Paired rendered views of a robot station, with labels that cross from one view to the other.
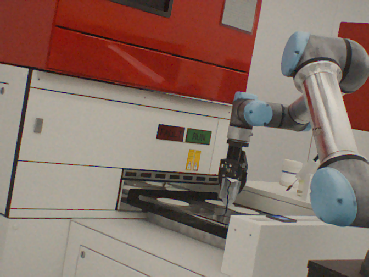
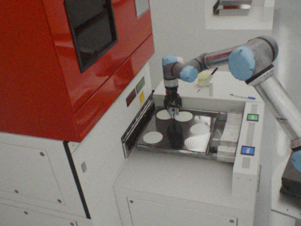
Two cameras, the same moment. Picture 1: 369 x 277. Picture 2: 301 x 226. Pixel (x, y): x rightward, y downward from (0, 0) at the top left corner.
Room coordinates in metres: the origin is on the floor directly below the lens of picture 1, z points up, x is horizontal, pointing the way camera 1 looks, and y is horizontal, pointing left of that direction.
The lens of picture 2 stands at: (0.85, 0.48, 1.87)
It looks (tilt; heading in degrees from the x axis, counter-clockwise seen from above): 31 degrees down; 339
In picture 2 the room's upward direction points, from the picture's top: 7 degrees counter-clockwise
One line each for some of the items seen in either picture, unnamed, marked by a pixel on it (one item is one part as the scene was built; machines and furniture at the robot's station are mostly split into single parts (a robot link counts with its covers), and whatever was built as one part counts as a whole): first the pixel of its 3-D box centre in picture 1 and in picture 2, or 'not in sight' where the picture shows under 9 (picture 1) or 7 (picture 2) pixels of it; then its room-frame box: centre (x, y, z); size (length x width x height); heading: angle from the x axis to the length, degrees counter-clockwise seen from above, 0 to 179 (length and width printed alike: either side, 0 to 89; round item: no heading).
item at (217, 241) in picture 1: (206, 236); (185, 152); (1.96, -0.11, 0.84); 0.50 x 0.02 x 0.03; 45
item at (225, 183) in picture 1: (223, 192); (170, 113); (2.17, -0.15, 0.95); 0.06 x 0.03 x 0.09; 165
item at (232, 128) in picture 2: not in sight; (231, 136); (1.92, -0.35, 0.87); 0.36 x 0.08 x 0.03; 135
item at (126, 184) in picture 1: (171, 196); (140, 125); (2.23, 0.01, 0.89); 0.44 x 0.02 x 0.10; 135
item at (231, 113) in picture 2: not in sight; (235, 114); (2.03, -0.47, 0.89); 0.08 x 0.03 x 0.03; 45
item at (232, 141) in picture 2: not in sight; (228, 141); (1.86, -0.30, 0.89); 0.08 x 0.03 x 0.03; 45
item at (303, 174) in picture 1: (305, 178); (208, 84); (2.19, -0.40, 1.03); 0.06 x 0.04 x 0.13; 45
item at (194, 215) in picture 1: (181, 211); (169, 149); (1.96, -0.03, 0.90); 0.37 x 0.01 x 0.01; 45
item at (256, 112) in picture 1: (260, 113); (187, 71); (2.08, -0.21, 1.21); 0.11 x 0.11 x 0.08; 15
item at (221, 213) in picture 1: (222, 211); (178, 127); (2.09, -0.15, 0.90); 0.34 x 0.34 x 0.01; 45
